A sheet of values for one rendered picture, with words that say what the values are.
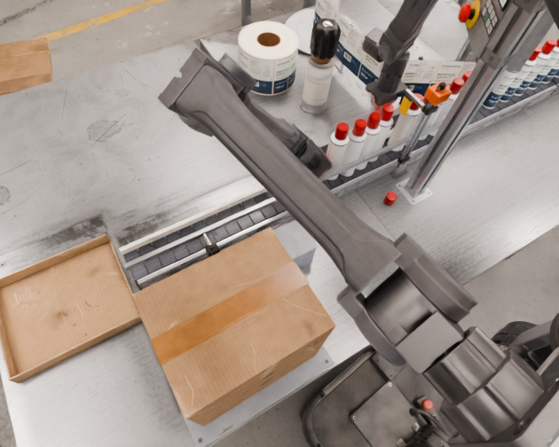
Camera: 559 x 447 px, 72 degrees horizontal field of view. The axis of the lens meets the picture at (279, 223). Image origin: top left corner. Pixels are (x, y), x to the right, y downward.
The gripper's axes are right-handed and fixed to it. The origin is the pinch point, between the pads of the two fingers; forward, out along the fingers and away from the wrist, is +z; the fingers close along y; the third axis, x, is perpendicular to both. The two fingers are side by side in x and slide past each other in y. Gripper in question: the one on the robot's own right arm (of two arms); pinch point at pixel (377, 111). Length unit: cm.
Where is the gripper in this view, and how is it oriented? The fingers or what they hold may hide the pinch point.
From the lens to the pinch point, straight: 122.5
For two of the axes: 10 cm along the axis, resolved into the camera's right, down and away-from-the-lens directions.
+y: -8.6, 4.1, -3.0
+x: 5.1, 7.5, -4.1
